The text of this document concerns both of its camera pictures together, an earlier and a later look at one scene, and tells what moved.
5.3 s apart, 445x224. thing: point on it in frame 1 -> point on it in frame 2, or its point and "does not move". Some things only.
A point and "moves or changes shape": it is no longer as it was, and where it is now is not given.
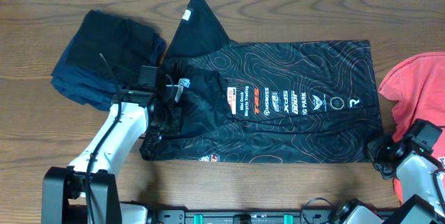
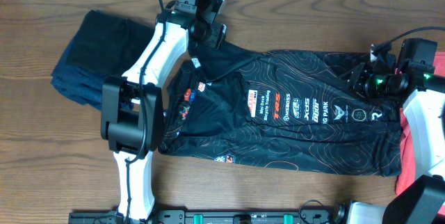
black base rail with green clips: (180, 216) does not move
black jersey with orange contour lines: (292, 101) moves or changes shape
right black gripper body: (378, 152) -> (368, 83)
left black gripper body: (170, 122) -> (211, 37)
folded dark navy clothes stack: (105, 56) does not move
